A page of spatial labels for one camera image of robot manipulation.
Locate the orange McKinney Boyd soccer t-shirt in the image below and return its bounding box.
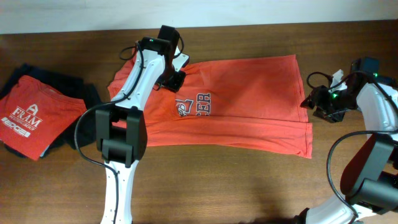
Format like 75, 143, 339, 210
107, 54, 313, 160

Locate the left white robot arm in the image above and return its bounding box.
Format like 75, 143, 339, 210
95, 37, 189, 223

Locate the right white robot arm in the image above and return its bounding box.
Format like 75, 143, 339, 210
293, 83, 397, 223

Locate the folded dark navy garment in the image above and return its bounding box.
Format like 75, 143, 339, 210
1, 64, 101, 160

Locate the folded red Fram t-shirt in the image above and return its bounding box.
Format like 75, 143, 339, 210
1, 75, 86, 161

